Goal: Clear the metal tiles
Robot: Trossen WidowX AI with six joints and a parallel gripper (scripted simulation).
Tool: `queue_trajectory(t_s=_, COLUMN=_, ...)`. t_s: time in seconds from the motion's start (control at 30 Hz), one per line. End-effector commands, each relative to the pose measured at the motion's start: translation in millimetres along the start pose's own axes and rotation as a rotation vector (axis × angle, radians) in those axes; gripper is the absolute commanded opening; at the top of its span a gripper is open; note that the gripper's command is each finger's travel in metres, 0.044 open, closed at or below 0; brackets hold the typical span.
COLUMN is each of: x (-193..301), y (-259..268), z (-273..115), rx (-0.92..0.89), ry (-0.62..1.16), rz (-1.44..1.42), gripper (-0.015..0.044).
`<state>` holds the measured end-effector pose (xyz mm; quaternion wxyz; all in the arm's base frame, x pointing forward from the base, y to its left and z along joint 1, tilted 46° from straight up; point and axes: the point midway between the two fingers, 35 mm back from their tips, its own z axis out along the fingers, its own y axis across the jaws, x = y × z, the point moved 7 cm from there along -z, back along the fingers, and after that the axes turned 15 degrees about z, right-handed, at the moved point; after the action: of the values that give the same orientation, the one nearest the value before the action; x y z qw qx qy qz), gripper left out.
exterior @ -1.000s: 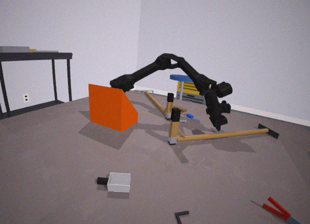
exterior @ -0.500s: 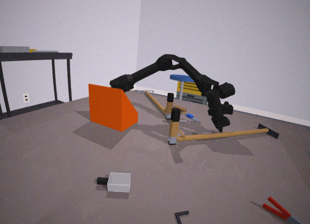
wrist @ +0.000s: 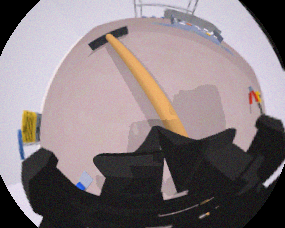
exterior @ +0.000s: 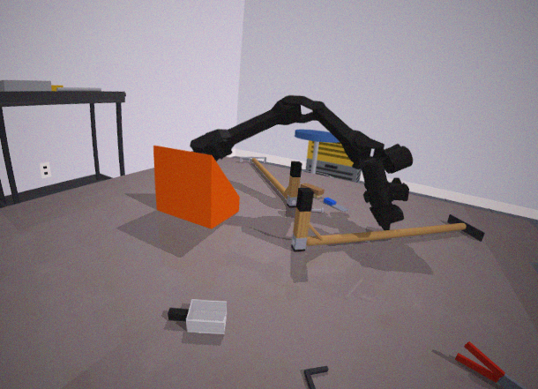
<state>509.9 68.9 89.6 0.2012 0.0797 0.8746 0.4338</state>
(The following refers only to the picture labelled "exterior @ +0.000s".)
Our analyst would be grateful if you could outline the dark grey l-shaped bar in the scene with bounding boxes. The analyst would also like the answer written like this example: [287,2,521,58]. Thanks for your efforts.
[304,366,329,389]

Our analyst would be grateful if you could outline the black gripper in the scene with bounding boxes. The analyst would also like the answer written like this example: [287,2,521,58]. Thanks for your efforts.
[363,178,404,230]

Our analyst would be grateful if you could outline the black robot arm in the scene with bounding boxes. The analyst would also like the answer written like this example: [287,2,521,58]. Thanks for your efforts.
[190,95,413,201]

